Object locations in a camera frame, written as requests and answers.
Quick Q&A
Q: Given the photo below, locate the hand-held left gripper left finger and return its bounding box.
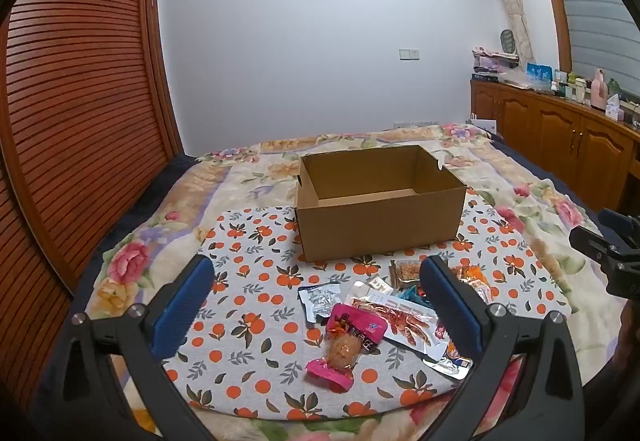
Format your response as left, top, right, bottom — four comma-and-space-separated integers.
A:
50, 253, 221, 441

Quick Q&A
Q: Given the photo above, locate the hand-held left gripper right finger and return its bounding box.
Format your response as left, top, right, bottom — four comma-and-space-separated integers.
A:
420, 255, 586, 441

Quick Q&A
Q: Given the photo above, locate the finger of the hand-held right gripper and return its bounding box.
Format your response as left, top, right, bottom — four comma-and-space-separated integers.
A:
599, 208, 640, 247
569, 227, 622, 272

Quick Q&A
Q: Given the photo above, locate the white orange snack packet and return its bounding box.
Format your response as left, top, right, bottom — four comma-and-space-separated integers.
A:
425, 341, 473, 379

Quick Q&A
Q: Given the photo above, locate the clear red crab stick packet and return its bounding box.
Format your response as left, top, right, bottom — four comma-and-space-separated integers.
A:
345, 293, 451, 362

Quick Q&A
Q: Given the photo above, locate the brown floss cake packet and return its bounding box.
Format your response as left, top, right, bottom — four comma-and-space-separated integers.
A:
390, 259, 426, 292

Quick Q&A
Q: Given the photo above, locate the small white snack packet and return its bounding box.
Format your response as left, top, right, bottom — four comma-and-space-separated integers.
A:
365, 275, 396, 297

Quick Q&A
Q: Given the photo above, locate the pink snack packet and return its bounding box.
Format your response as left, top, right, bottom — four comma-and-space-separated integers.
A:
306, 303, 388, 392

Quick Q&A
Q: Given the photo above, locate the brown cardboard box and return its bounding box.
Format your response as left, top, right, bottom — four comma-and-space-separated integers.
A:
294, 144, 468, 263

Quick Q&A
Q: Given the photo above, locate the silver blue snack packet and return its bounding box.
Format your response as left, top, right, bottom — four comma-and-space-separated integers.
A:
298, 283, 342, 323

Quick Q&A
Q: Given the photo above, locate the person's right forearm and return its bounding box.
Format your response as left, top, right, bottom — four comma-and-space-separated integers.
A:
617, 301, 640, 372

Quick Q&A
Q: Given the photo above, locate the orange fruit print mat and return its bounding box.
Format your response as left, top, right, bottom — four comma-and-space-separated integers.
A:
82, 204, 571, 422

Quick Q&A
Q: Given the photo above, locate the floral blanket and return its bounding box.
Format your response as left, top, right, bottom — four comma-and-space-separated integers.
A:
75, 124, 621, 441

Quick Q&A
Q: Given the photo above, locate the wooden cabinet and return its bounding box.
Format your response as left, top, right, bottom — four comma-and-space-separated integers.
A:
470, 78, 640, 232

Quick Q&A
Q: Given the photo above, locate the pink bottle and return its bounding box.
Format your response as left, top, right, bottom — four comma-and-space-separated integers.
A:
591, 68, 608, 109

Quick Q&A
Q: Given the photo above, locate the group of small bottles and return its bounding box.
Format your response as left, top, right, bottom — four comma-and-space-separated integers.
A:
552, 68, 593, 102

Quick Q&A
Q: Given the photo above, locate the stack of pink boxes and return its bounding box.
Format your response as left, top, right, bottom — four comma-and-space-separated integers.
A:
472, 46, 521, 82

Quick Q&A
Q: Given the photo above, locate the grey oval fan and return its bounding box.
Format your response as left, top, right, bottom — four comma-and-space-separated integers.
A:
500, 28, 521, 56

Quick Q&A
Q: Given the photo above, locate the louvered wooden wardrobe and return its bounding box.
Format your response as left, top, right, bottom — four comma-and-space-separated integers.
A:
0, 0, 156, 412

